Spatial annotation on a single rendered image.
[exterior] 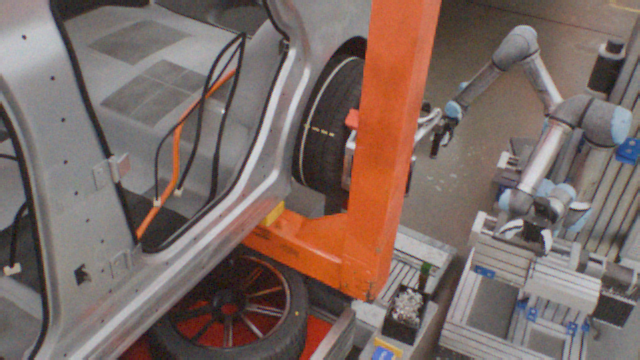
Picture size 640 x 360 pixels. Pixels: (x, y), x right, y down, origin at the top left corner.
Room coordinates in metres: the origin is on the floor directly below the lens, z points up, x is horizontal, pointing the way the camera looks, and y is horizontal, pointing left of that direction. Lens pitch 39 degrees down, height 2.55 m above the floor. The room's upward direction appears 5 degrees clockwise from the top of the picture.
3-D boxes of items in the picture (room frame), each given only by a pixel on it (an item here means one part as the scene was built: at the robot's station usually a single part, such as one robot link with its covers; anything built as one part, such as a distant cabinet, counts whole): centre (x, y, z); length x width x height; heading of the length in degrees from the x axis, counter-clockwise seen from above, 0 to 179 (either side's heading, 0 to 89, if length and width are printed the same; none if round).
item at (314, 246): (1.99, 0.12, 0.69); 0.52 x 0.17 x 0.35; 64
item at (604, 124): (1.89, -0.92, 1.19); 0.15 x 0.12 x 0.55; 55
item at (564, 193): (1.67, -0.77, 1.21); 0.11 x 0.08 x 0.09; 145
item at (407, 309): (1.72, -0.36, 0.51); 0.20 x 0.14 x 0.13; 161
